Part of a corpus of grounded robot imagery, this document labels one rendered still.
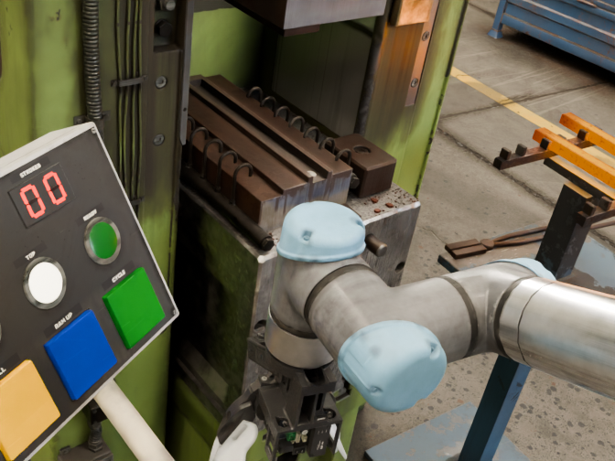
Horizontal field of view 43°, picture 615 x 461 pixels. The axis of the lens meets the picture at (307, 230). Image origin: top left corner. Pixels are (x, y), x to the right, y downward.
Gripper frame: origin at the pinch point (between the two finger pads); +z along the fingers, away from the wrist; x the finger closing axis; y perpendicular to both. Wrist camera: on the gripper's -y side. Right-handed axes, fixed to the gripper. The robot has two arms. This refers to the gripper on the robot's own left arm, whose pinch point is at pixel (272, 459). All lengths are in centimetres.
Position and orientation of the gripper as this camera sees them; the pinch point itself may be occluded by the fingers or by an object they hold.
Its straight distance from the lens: 93.9
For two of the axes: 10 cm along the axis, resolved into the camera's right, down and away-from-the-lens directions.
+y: 3.5, 5.7, -7.4
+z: -1.4, 8.2, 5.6
